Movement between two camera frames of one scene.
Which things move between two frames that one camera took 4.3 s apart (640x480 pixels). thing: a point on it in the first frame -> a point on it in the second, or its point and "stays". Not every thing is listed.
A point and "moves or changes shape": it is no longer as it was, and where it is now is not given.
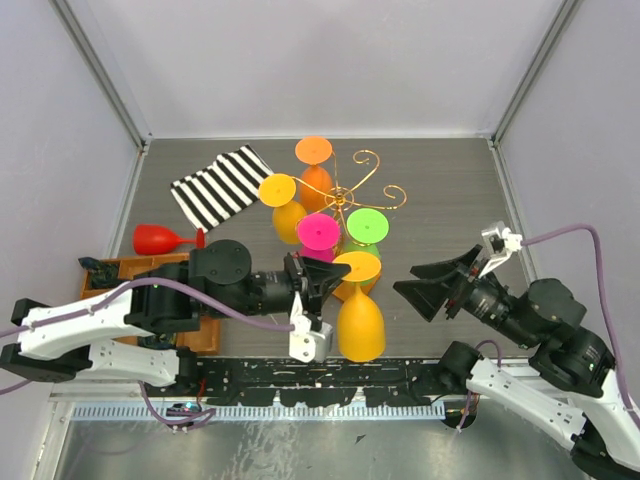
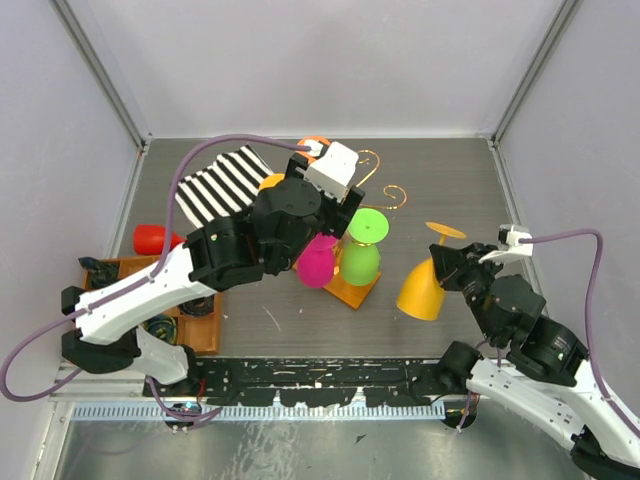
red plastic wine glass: [154, 239] stays
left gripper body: [296, 275] -> [337, 216]
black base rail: [299, 383] stays
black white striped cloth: [228, 185] stays
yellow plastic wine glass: [361, 326] moves or changes shape
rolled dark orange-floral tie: [102, 275] stays
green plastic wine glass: [366, 228] stays
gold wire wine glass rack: [342, 198] moves or changes shape
